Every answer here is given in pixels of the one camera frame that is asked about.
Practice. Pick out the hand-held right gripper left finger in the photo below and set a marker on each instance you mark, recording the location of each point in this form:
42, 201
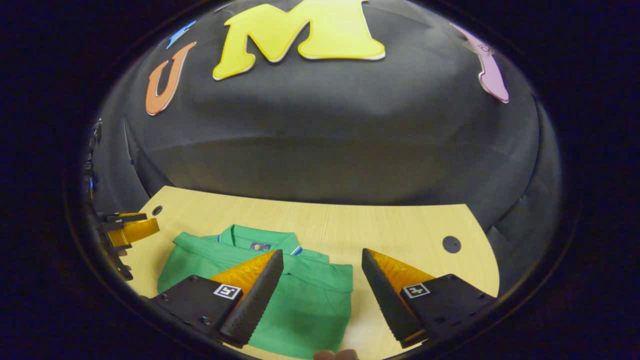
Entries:
257, 302

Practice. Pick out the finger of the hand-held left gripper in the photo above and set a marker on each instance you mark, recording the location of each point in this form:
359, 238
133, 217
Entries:
137, 231
125, 218

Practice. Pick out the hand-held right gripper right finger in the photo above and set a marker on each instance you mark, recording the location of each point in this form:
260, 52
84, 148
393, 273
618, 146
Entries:
385, 300

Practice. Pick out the green T-shirt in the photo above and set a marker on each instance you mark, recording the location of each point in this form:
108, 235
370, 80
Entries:
310, 310

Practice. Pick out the black backdrop cloth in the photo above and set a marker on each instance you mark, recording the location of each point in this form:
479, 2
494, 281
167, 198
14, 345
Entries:
320, 150

